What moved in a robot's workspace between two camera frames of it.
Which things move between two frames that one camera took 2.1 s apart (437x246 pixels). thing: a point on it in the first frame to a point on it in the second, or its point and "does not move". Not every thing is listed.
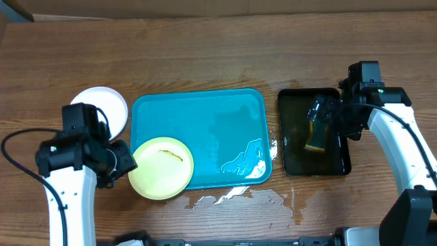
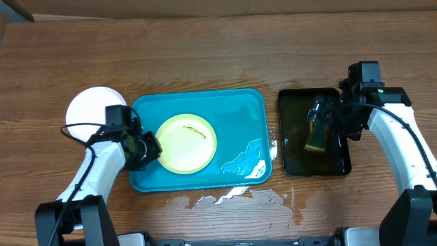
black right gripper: (328, 107) does not move
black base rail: (308, 241) does not move
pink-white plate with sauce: (110, 102) does not move
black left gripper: (128, 162) to (154, 150)
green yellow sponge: (316, 138) does not move
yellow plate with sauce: (165, 167) to (188, 143)
